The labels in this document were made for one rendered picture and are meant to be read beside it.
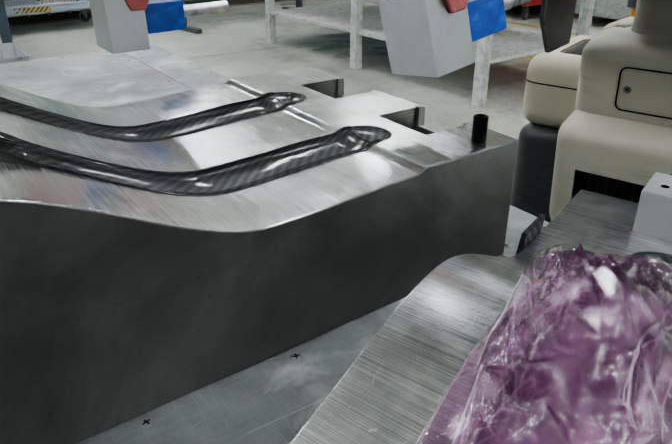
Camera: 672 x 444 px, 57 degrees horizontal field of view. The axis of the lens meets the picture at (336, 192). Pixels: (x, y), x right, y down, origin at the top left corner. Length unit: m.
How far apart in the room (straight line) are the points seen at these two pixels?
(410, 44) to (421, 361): 0.26
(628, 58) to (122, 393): 0.63
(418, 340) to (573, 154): 0.58
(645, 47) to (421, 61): 0.40
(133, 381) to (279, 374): 0.08
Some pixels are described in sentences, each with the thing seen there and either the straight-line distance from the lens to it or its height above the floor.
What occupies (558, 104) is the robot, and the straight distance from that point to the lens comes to 1.09.
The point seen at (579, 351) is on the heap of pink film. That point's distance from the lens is 0.20.
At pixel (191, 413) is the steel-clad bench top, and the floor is 0.80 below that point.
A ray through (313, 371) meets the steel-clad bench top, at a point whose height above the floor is 0.80.
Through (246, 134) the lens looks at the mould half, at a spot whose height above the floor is 0.89.
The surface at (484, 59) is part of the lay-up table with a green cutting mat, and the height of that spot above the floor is 0.27.
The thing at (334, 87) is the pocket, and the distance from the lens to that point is 0.57.
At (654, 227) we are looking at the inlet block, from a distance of 0.41.
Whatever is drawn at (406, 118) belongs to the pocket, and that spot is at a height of 0.88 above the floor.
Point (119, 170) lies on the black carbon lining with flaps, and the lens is 0.37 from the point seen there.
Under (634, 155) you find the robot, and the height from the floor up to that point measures 0.78.
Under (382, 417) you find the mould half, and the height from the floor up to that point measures 0.88.
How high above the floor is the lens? 1.03
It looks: 25 degrees down
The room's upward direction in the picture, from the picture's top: straight up
